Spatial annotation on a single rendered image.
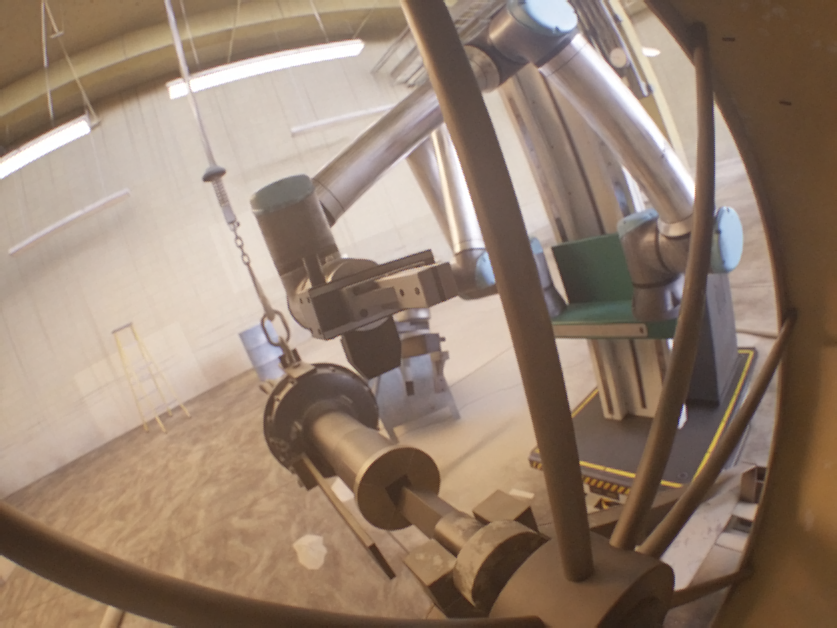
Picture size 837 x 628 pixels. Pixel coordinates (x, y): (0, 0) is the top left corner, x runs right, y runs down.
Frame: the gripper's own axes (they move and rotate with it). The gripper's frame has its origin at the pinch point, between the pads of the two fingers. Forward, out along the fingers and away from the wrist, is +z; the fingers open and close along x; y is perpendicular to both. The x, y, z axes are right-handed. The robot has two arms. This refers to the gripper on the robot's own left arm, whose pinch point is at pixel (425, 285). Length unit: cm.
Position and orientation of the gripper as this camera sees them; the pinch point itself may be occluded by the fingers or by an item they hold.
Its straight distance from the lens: 30.3
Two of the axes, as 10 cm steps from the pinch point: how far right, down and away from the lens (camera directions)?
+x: 8.3, -3.4, 4.5
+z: 4.7, 0.0, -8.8
